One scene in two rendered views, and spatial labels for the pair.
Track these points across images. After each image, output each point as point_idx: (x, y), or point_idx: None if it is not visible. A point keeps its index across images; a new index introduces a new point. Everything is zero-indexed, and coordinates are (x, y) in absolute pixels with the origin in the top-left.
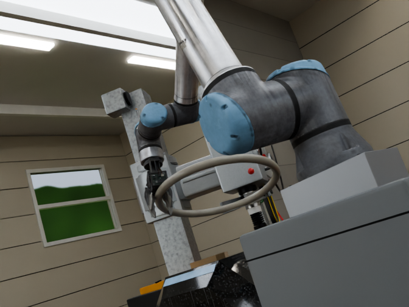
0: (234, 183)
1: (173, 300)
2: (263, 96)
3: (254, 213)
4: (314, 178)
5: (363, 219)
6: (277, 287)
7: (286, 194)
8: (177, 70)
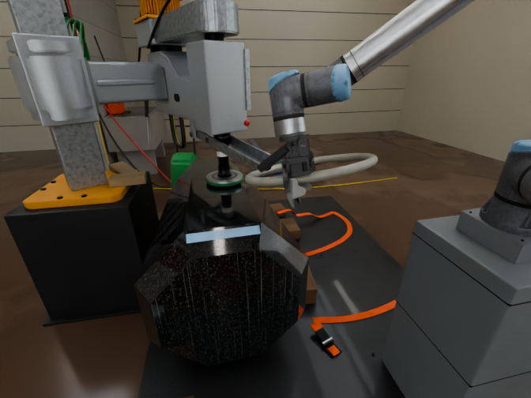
0: (224, 129)
1: (211, 260)
2: None
3: (225, 156)
4: None
5: None
6: (517, 321)
7: (525, 248)
8: (393, 40)
